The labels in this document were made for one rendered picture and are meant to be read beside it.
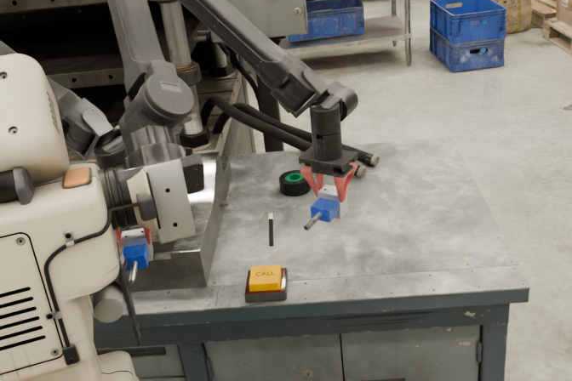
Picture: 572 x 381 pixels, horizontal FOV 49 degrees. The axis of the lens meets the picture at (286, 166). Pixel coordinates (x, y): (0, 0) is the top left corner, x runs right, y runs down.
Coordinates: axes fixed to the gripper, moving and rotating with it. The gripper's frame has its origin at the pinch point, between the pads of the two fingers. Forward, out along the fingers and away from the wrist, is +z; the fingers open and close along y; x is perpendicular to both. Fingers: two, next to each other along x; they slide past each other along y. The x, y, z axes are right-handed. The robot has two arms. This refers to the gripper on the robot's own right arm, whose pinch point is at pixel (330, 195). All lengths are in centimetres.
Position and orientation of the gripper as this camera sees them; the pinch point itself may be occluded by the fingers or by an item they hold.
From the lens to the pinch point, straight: 128.6
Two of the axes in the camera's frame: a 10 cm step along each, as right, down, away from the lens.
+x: -5.1, 4.3, -7.5
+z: 0.9, 8.9, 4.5
